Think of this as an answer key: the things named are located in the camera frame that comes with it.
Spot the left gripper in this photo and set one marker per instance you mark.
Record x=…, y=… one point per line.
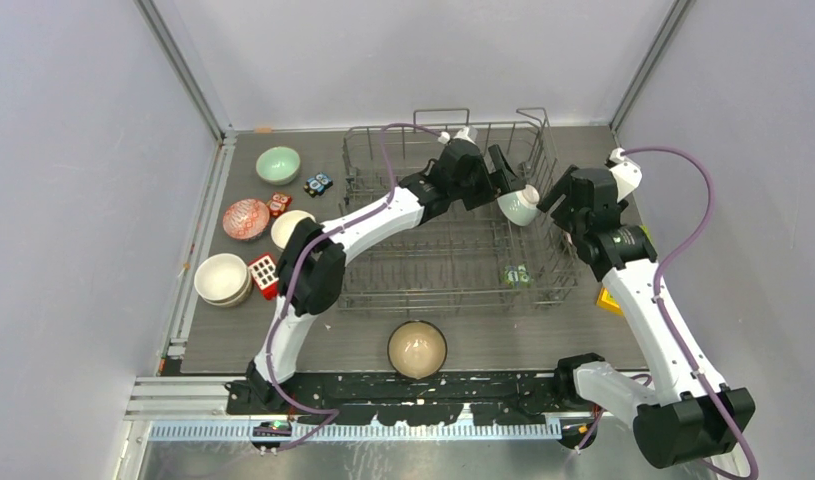
x=489, y=192

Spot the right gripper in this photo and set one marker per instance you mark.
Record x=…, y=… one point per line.
x=561, y=187

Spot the light green striped bowl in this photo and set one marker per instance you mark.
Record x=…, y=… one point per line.
x=520, y=207

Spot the grey wire dish rack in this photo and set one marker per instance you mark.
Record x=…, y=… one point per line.
x=454, y=262

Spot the dark teal painted bowl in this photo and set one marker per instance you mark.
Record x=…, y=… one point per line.
x=417, y=349

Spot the pale green celadon bowl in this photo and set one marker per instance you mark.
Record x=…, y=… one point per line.
x=278, y=165

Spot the teal and white bowl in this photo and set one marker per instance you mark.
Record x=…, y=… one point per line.
x=283, y=227

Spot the beige bowl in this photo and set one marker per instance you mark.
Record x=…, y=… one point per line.
x=240, y=297
x=221, y=277

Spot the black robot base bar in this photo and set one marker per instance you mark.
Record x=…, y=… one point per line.
x=361, y=406

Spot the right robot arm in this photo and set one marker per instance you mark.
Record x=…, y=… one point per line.
x=689, y=412

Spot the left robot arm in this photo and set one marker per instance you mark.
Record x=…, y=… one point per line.
x=312, y=266

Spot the green owl toy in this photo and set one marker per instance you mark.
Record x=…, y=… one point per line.
x=516, y=276

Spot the yellow toy block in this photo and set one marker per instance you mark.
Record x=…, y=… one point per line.
x=605, y=301

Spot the red owl toy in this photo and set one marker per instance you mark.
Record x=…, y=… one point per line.
x=278, y=204

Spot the red toy block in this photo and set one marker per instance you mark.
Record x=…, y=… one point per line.
x=264, y=275

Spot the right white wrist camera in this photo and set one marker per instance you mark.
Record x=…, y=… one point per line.
x=626, y=173

